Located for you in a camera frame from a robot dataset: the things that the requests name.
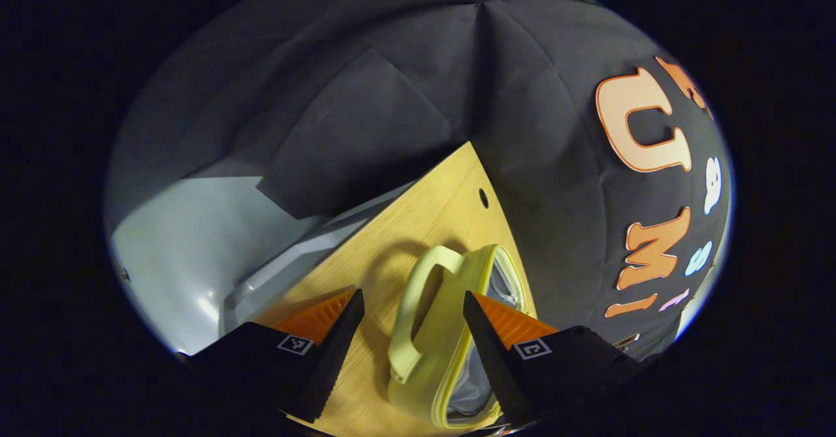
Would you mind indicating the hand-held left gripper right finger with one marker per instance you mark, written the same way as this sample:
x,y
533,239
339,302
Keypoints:
x,y
490,352

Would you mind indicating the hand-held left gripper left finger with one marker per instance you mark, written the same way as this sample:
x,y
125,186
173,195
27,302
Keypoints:
x,y
333,358

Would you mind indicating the pale yellow suitcase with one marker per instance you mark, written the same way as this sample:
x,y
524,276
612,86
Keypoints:
x,y
431,358

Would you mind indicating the black backdrop cloth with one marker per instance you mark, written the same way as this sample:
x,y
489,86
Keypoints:
x,y
392,64

